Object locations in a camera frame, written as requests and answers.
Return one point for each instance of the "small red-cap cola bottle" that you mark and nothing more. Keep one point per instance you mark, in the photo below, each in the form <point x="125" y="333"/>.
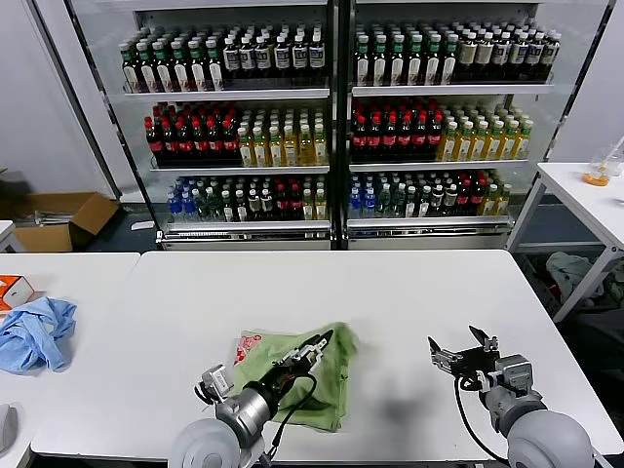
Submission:
<point x="463" y="201"/>
<point x="478" y="201"/>
<point x="282" y="207"/>
<point x="296" y="207"/>

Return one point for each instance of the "green-cap dark tea bottle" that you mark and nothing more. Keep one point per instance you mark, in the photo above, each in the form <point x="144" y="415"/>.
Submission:
<point x="197" y="73"/>
<point x="432" y="68"/>
<point x="379" y="68"/>
<point x="362" y="68"/>
<point x="397" y="68"/>
<point x="415" y="68"/>
<point x="131" y="73"/>
<point x="146" y="73"/>
<point x="214" y="73"/>
<point x="449" y="68"/>
<point x="179" y="73"/>
<point x="162" y="73"/>

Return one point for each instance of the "glass beverage display cabinet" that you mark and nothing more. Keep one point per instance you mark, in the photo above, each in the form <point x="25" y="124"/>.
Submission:
<point x="234" y="95"/>
<point x="439" y="90"/>

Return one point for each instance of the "crumpled light blue shirt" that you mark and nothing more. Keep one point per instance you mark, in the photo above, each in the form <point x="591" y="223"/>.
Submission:
<point x="34" y="336"/>

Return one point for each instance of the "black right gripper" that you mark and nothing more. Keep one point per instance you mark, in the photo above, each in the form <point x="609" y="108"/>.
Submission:
<point x="480" y="363"/>

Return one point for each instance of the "white side table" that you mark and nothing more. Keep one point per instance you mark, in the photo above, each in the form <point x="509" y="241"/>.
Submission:
<point x="570" y="187"/>

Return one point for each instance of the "white flat floor object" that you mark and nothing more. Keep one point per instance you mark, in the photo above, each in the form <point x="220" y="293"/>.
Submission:
<point x="142" y="225"/>

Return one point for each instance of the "grey rounded object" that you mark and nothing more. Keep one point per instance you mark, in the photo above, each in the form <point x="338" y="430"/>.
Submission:
<point x="7" y="429"/>

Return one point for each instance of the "dark bottle beige label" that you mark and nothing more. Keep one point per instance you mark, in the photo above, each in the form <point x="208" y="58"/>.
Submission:
<point x="467" y="56"/>
<point x="484" y="55"/>

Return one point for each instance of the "clear green water bottle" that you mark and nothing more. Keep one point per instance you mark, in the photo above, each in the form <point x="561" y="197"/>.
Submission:
<point x="202" y="209"/>
<point x="399" y="205"/>
<point x="385" y="205"/>
<point x="215" y="209"/>

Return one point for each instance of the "glass beaker orange liquid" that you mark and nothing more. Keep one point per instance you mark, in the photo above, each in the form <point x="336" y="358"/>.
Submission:
<point x="596" y="179"/>

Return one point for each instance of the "dark tea bottle white label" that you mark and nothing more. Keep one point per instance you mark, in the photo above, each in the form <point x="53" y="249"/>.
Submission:
<point x="267" y="208"/>
<point x="437" y="202"/>
<point x="451" y="202"/>
<point x="254" y="208"/>

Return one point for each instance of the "blue drink bottle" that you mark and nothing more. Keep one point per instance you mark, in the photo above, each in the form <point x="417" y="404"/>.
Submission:
<point x="189" y="209"/>
<point x="356" y="205"/>
<point x="370" y="205"/>
<point x="174" y="209"/>

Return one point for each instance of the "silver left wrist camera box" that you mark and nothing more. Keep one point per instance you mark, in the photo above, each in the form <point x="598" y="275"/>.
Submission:
<point x="219" y="382"/>

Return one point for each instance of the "grey cloth pile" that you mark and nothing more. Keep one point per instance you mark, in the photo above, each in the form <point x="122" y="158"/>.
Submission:
<point x="570" y="273"/>

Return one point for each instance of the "black plastic basket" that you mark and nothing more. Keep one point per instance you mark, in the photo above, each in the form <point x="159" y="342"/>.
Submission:
<point x="538" y="287"/>

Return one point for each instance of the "small white table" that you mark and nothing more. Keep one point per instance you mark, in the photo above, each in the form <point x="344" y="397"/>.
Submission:
<point x="6" y="234"/>

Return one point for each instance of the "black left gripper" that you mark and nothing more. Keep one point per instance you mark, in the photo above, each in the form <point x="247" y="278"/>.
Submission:
<point x="290" y="375"/>

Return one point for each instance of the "green polo shirt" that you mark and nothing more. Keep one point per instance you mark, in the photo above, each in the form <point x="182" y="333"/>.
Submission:
<point x="331" y="390"/>

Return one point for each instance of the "small yellow juice bottle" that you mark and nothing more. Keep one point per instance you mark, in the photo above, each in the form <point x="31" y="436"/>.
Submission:
<point x="489" y="204"/>
<point x="503" y="204"/>
<point x="308" y="208"/>
<point x="321" y="208"/>

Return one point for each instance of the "open cardboard box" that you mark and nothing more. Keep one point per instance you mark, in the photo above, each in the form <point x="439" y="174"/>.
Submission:
<point x="44" y="239"/>

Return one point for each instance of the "white-cap dark bottle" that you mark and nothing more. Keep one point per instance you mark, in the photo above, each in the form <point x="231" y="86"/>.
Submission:
<point x="241" y="209"/>
<point x="411" y="206"/>
<point x="425" y="205"/>
<point x="227" y="209"/>

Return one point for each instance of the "orange and white box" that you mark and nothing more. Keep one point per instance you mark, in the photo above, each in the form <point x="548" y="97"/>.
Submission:
<point x="14" y="291"/>

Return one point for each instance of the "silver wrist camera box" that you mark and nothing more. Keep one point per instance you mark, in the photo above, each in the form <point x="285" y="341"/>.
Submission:
<point x="219" y="382"/>
<point x="516" y="374"/>

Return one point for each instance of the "dark bottle blue-white label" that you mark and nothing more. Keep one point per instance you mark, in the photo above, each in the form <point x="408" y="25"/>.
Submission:
<point x="263" y="59"/>
<point x="282" y="58"/>
<point x="500" y="54"/>
<point x="247" y="59"/>
<point x="518" y="54"/>
<point x="317" y="57"/>
<point x="299" y="58"/>
<point x="231" y="59"/>
<point x="551" y="54"/>
<point x="534" y="54"/>

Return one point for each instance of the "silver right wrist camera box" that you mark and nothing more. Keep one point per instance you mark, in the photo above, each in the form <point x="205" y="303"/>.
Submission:
<point x="516" y="374"/>

